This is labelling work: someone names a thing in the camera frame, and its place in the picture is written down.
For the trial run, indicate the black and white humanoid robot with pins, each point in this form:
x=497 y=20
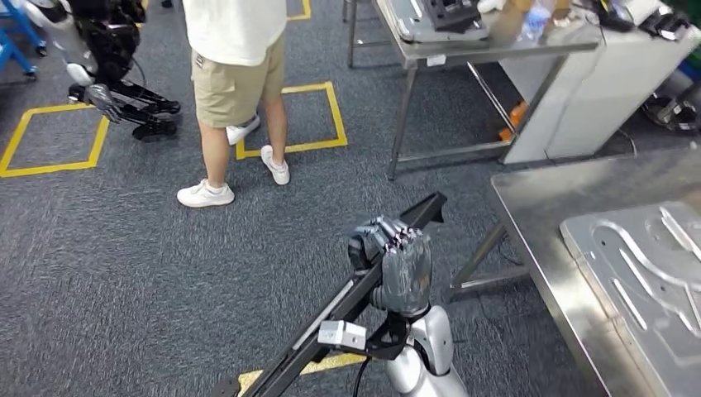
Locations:
x=109 y=38

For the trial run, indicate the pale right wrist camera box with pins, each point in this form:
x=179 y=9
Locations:
x=342 y=335

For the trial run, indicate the clear plastic water bottle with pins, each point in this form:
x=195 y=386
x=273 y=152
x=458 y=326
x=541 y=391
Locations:
x=535 y=22

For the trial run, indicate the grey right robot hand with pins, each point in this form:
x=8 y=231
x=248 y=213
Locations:
x=405 y=274

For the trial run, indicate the white cabinet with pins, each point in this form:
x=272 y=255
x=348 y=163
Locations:
x=591 y=98

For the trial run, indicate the large stamped metal panel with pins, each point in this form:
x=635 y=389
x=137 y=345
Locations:
x=630 y=307

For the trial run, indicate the yellow floor tape square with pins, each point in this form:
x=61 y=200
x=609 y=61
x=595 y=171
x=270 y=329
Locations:
x=306 y=147
x=55 y=167
x=308 y=8
x=328 y=364

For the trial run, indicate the steel side table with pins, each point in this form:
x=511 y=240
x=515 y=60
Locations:
x=465 y=52

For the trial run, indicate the orange object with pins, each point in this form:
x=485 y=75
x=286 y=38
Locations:
x=517 y=115

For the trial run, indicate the steel workbench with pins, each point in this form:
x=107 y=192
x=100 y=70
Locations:
x=547 y=219

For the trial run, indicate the blue metal rack with casters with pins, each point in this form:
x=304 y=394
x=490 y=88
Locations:
x=24 y=24

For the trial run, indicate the black plastic plate part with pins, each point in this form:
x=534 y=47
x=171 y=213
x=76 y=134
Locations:
x=328 y=318

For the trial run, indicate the black devices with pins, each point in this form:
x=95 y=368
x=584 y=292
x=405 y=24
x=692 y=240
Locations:
x=657 y=22

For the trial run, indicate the brown cardboard box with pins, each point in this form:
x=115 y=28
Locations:
x=509 y=22

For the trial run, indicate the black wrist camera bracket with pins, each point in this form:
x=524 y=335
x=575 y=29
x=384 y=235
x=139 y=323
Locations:
x=386 y=342

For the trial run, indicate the person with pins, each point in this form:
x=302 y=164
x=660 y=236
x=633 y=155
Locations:
x=235 y=82

